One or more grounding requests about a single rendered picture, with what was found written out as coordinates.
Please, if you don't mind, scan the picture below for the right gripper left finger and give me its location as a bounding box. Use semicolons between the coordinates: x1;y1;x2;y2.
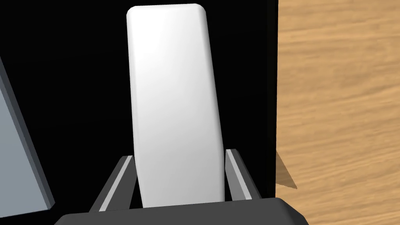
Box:
89;155;138;213

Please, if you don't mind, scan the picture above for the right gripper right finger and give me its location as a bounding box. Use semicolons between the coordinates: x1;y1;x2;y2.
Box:
224;149;262;202

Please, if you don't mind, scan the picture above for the white bar handle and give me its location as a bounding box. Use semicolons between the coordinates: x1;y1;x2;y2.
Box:
126;3;225;209

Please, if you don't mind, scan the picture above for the grey glass panel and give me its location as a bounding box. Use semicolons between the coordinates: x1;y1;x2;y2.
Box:
0;56;56;219

